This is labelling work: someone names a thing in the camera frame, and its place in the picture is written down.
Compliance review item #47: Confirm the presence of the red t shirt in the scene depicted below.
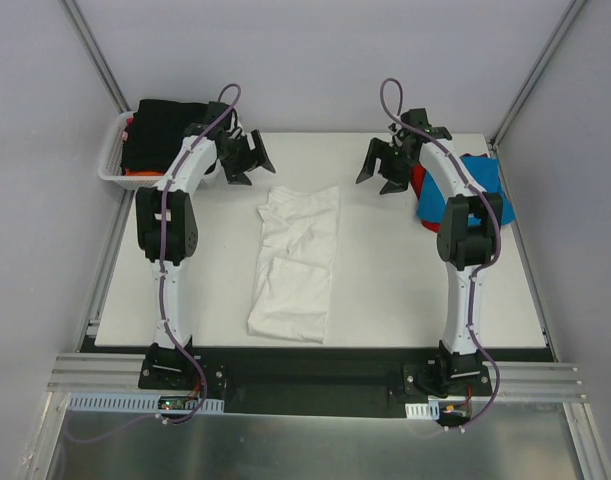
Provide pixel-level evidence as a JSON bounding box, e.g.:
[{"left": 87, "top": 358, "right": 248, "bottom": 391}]
[{"left": 409, "top": 153, "right": 491, "bottom": 235}]

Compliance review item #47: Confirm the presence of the blue t shirt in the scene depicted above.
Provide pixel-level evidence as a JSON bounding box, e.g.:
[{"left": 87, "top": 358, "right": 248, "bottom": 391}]
[{"left": 415, "top": 155, "right": 516, "bottom": 226}]

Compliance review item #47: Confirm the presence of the white plastic basket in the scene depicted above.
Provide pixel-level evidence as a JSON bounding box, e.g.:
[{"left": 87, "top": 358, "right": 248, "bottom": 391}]
[{"left": 96, "top": 109, "right": 223, "bottom": 192}]

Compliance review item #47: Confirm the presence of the white t shirt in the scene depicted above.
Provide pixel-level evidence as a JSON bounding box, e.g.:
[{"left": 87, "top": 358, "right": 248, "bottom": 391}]
[{"left": 247, "top": 186, "right": 341, "bottom": 344}]

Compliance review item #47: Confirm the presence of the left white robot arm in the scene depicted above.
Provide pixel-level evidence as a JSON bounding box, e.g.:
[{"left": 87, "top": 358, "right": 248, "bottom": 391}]
[{"left": 135, "top": 102, "right": 275, "bottom": 389}]

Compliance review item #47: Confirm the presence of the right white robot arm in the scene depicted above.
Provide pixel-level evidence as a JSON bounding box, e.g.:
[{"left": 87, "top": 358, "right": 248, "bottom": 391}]
[{"left": 356, "top": 108, "right": 503, "bottom": 398}]

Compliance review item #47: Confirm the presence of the black t shirt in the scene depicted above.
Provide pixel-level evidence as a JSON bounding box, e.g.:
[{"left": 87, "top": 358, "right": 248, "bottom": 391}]
[{"left": 121, "top": 99, "right": 207, "bottom": 176}]

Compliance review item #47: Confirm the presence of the pink t shirt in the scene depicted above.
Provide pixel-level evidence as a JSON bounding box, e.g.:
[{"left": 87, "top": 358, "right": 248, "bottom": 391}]
[{"left": 121, "top": 116, "right": 134, "bottom": 142}]

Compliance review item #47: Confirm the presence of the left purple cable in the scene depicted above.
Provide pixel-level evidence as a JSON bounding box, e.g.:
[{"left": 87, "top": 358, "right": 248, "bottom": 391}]
[{"left": 64, "top": 83, "right": 244, "bottom": 444}]

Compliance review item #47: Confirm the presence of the purple cable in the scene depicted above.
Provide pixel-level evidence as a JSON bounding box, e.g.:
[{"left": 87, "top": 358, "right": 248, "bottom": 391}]
[
  {"left": 64, "top": 83, "right": 244, "bottom": 444},
  {"left": 379, "top": 77, "right": 504, "bottom": 435}
]

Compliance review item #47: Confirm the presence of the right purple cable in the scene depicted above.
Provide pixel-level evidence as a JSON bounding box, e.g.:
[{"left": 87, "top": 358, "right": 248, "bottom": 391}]
[{"left": 379, "top": 77, "right": 504, "bottom": 435}]

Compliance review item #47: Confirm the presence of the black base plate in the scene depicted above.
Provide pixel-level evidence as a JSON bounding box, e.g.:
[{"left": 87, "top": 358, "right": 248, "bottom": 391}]
[{"left": 138, "top": 345, "right": 492, "bottom": 418}]

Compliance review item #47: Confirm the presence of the right white cable duct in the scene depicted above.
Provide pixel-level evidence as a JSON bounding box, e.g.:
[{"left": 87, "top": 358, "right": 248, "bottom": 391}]
[{"left": 405, "top": 401, "right": 440, "bottom": 421}]

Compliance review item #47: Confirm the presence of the white cable duct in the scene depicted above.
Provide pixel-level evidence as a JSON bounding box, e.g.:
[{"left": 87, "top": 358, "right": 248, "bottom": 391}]
[
  {"left": 67, "top": 393, "right": 199, "bottom": 416},
  {"left": 405, "top": 401, "right": 440, "bottom": 421}
]

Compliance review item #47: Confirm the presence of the aluminium rail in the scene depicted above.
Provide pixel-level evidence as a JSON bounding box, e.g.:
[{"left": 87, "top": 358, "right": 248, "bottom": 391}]
[{"left": 47, "top": 352, "right": 589, "bottom": 403}]

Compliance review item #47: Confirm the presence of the left white cable duct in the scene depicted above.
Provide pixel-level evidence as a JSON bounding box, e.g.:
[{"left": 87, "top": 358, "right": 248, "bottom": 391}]
[{"left": 67, "top": 393, "right": 199, "bottom": 416}]

